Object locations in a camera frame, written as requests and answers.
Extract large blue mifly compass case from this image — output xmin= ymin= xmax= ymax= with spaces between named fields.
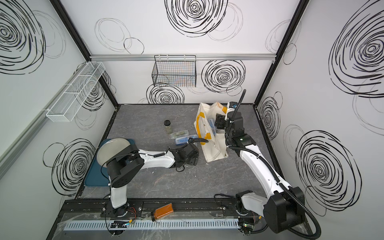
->
xmin=175 ymin=135 xmax=198 ymax=146

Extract clear compass case green label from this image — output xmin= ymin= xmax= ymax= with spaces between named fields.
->
xmin=169 ymin=130 xmax=189 ymax=139

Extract cream canvas bag yellow handles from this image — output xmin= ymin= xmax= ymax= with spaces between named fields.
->
xmin=194 ymin=102 xmax=228 ymax=163

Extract blue compass set case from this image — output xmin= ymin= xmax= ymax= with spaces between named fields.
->
xmin=208 ymin=118 xmax=217 ymax=136

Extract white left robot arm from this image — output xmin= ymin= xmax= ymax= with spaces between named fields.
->
xmin=99 ymin=138 xmax=199 ymax=209

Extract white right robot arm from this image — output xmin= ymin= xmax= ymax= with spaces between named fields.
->
xmin=215 ymin=112 xmax=306 ymax=233

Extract herb spice jar black lid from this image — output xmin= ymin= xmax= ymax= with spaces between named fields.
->
xmin=164 ymin=120 xmax=173 ymax=134

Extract orange box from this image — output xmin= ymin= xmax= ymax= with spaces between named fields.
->
xmin=151 ymin=203 xmax=174 ymax=222

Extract round metal plate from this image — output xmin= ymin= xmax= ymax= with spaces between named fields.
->
xmin=97 ymin=138 xmax=131 ymax=166

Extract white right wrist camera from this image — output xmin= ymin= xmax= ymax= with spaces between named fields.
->
xmin=226 ymin=102 xmax=238 ymax=120

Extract black wire basket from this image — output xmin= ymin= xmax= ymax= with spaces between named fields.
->
xmin=152 ymin=55 xmax=197 ymax=88

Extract white slotted cable duct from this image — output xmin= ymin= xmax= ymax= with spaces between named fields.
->
xmin=64 ymin=219 xmax=240 ymax=231

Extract black corrugated cable hose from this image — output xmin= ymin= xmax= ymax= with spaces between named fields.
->
xmin=224 ymin=89 xmax=322 ymax=240

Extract white mesh wall shelf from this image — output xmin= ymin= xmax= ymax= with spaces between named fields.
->
xmin=46 ymin=62 xmax=106 ymax=122

